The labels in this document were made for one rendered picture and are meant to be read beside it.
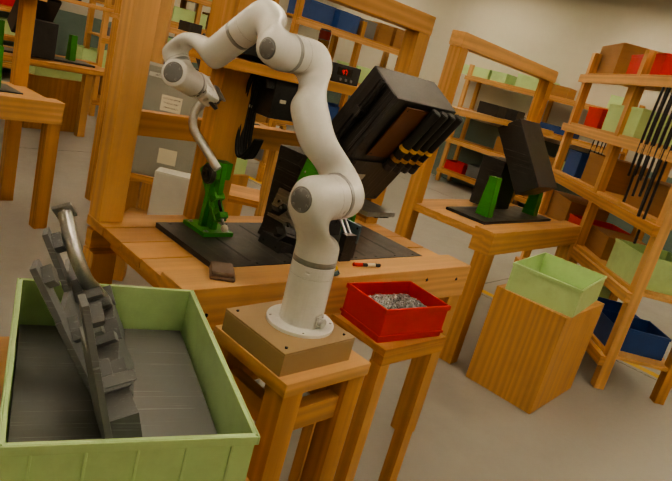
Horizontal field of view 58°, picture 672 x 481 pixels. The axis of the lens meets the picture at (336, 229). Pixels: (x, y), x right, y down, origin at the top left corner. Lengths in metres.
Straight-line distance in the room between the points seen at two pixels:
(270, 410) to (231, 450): 0.48
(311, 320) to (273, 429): 0.29
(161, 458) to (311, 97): 0.93
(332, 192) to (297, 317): 0.36
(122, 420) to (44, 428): 0.16
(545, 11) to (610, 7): 1.11
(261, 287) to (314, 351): 0.43
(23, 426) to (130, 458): 0.27
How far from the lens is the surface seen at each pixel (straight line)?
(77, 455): 1.10
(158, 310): 1.66
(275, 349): 1.56
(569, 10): 11.86
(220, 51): 1.83
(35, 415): 1.34
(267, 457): 1.67
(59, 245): 1.39
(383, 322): 1.99
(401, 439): 2.40
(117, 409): 1.24
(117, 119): 2.21
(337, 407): 1.78
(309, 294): 1.61
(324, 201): 1.49
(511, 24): 12.24
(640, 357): 4.72
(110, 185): 2.27
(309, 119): 1.58
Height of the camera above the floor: 1.62
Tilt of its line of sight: 15 degrees down
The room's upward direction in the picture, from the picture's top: 15 degrees clockwise
